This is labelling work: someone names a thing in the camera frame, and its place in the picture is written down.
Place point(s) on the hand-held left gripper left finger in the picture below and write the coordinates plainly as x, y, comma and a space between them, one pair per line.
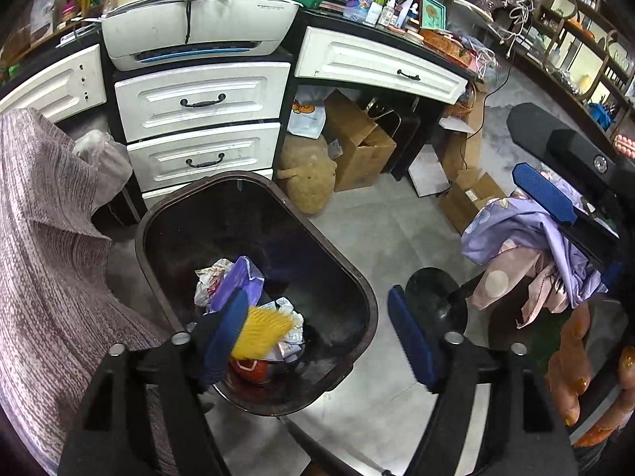
225, 332

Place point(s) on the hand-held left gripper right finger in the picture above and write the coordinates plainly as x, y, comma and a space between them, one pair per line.
411, 342

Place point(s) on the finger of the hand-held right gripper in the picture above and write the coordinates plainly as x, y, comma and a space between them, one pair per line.
543, 193
560, 144

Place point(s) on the red and white wrapper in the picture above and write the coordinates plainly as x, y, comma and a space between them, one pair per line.
250, 371

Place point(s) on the white paper bag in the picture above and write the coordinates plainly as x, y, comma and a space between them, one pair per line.
211, 282

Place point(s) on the purple packet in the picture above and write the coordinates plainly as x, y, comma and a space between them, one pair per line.
235, 277

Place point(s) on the white tissue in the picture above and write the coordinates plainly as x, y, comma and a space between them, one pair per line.
286, 309

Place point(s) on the dark brown trash bin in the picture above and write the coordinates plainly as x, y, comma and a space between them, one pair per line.
297, 258

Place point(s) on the person's right hand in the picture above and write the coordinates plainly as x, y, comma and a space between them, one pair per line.
570, 372

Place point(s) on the purple floral cloth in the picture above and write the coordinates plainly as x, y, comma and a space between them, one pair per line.
526, 228

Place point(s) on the black round stool base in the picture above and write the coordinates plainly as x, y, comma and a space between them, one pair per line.
434, 302

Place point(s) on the small cardboard box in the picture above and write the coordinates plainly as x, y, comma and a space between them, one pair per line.
471, 196

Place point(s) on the pink dotted cloth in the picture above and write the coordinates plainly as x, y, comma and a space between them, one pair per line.
506, 277

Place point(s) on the white flat carton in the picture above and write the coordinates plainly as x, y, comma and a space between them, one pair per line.
429, 171

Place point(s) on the black metal rod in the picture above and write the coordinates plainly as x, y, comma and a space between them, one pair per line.
337, 451

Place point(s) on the burlap sack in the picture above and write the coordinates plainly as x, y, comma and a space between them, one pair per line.
305, 173

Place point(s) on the framed flower picture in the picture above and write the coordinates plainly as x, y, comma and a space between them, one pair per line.
431, 12

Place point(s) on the tall cardboard box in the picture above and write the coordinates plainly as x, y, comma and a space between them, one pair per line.
357, 153

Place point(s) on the purple grey striped tablecloth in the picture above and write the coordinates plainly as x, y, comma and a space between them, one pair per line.
49, 258

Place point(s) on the translucent plastic bag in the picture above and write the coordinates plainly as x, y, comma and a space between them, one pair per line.
96, 144

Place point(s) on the white printed bag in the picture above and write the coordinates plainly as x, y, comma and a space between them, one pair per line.
307, 119

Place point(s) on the wide white drawer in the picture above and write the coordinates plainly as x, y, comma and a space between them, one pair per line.
347, 57

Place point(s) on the white drawer front with holes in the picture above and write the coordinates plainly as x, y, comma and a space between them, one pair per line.
49, 89

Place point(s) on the white printer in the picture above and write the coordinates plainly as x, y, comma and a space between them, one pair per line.
198, 25

